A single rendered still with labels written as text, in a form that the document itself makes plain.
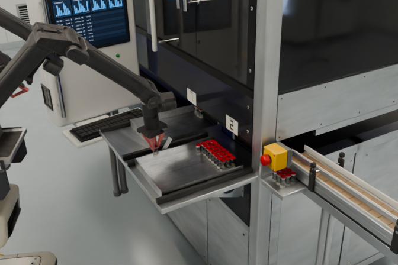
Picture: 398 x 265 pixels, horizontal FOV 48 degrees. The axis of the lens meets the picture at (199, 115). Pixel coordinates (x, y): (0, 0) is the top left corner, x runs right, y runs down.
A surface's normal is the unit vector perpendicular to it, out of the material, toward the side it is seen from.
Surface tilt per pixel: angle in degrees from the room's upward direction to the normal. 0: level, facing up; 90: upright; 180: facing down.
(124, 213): 0
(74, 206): 0
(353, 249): 90
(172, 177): 0
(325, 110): 90
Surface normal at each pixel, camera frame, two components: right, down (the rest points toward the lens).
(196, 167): -0.03, -0.90
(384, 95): 0.48, 0.36
